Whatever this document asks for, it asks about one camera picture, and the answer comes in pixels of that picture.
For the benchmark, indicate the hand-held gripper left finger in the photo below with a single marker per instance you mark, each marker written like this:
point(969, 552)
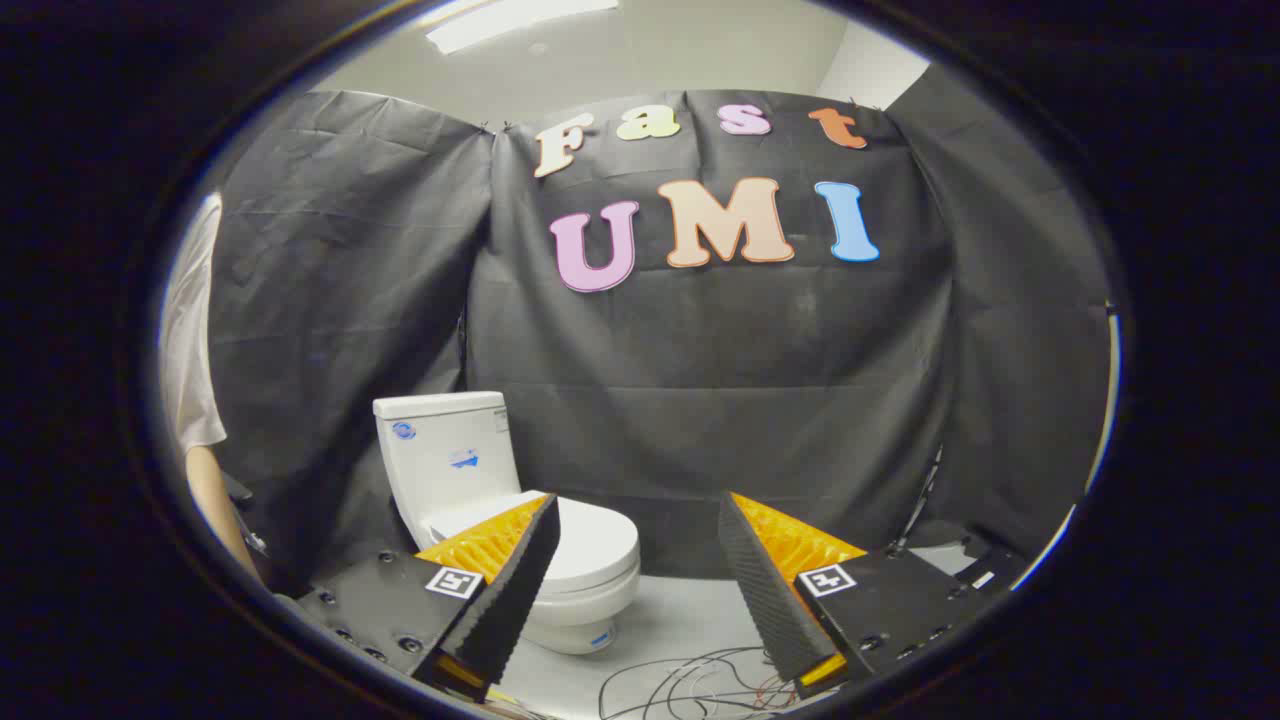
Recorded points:
point(510, 600)

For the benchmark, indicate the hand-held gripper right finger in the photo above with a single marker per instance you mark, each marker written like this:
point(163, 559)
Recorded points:
point(765, 590)

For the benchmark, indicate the white toilet lid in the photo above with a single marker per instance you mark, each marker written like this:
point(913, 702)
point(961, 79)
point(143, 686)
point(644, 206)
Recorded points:
point(595, 540)

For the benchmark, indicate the white toilet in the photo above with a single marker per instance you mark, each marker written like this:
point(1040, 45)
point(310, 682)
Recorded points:
point(450, 450)

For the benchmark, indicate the black backdrop cloth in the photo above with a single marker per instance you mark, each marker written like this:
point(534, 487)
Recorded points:
point(700, 380)

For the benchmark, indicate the black device white label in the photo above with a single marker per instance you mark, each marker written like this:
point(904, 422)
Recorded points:
point(990, 572)

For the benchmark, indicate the person's white shirt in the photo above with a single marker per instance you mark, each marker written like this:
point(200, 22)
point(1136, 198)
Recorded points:
point(190, 340)

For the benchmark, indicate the ceiling light panel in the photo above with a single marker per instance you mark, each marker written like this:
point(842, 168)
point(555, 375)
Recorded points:
point(510, 18)

